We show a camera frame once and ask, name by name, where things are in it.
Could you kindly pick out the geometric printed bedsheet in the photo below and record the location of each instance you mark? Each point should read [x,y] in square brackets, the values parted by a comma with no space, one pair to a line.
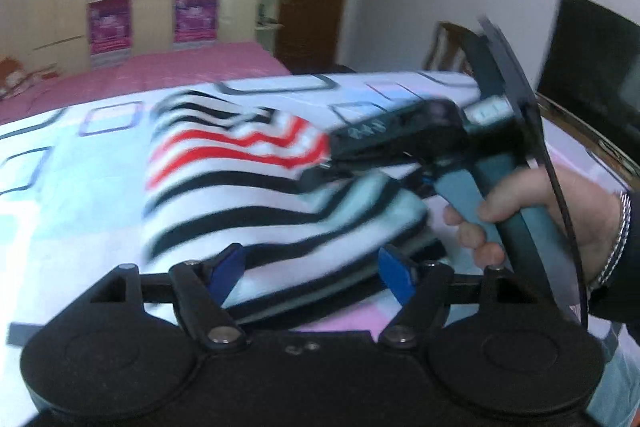
[75,207]

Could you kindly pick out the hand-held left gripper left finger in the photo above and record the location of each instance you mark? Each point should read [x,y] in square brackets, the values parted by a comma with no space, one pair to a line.
[226,271]

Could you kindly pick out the black red striped white shirt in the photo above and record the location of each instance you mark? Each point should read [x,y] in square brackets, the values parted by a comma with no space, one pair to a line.
[240,187]

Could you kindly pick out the person's right forearm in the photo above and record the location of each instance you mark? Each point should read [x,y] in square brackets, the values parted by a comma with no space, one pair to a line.
[622,267]

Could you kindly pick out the pink bed cover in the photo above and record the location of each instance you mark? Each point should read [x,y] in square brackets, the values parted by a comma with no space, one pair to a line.
[150,72]

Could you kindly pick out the person's right hand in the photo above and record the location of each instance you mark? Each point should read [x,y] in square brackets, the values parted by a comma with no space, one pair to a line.
[565,217]

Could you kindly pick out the person's light blue pants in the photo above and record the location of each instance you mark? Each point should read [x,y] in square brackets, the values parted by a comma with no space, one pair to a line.
[617,377]

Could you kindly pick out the purple wall poster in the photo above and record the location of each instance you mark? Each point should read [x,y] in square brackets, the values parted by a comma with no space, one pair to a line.
[195,17]
[110,24]

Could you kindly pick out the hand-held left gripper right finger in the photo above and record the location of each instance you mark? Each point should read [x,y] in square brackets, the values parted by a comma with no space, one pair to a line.
[397,273]

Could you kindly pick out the black television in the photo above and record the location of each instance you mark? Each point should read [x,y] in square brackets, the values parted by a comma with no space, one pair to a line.
[595,67]

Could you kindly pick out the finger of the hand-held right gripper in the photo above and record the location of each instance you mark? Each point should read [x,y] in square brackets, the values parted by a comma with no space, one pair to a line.
[360,171]

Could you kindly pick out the brown wooden chair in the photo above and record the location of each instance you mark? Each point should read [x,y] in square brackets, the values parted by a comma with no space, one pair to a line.
[447,49]

